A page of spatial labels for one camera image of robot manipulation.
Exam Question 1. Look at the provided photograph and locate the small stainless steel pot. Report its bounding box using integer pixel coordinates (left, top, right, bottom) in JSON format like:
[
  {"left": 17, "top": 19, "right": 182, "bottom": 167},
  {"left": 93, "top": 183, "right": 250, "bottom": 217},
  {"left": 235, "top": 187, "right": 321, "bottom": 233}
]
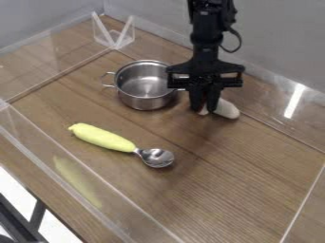
[{"left": 100, "top": 60, "right": 180, "bottom": 111}]

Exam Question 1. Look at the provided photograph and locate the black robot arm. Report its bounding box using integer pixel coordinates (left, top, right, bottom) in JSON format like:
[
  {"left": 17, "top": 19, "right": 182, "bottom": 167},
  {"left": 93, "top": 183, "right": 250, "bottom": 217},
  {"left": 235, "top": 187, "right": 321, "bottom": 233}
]
[{"left": 165, "top": 0, "right": 244, "bottom": 113}]

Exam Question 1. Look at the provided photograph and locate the orange and white toy mushroom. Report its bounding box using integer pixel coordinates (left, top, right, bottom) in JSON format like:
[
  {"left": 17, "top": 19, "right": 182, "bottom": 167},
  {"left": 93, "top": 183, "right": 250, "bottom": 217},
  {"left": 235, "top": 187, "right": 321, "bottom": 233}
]
[{"left": 196, "top": 98, "right": 239, "bottom": 120}]

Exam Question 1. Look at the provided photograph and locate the black cable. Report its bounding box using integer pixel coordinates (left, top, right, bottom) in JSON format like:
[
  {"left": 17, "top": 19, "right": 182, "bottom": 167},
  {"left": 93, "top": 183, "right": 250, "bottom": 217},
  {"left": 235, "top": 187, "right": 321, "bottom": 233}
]
[{"left": 218, "top": 27, "right": 243, "bottom": 54}]

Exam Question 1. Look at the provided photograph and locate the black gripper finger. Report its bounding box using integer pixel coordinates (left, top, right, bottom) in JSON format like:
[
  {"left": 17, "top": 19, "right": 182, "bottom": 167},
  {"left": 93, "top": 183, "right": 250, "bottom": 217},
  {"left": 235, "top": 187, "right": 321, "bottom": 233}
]
[
  {"left": 207, "top": 84, "right": 222, "bottom": 112},
  {"left": 187, "top": 85, "right": 206, "bottom": 112}
]

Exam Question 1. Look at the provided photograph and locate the black metal table frame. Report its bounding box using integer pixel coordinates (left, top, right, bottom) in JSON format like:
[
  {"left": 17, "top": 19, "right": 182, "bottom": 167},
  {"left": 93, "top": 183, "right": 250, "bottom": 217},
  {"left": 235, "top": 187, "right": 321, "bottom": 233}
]
[{"left": 0, "top": 194, "right": 48, "bottom": 243}]

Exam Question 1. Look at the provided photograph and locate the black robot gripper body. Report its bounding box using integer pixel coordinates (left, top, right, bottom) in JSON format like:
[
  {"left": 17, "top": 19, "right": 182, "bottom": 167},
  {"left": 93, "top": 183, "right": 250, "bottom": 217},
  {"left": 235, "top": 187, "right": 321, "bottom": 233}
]
[{"left": 165, "top": 47, "right": 244, "bottom": 90}]

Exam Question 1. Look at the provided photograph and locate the clear acrylic enclosure wall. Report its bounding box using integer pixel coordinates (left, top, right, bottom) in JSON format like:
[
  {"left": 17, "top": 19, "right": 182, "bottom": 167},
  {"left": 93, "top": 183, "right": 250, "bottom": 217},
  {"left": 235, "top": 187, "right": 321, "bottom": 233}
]
[{"left": 0, "top": 100, "right": 184, "bottom": 243}]

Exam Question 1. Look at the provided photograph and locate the spoon with yellow handle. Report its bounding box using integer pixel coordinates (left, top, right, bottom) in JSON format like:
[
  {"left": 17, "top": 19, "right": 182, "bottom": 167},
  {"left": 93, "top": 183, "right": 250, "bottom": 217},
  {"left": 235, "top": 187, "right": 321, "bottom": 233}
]
[{"left": 68, "top": 123, "right": 175, "bottom": 168}]

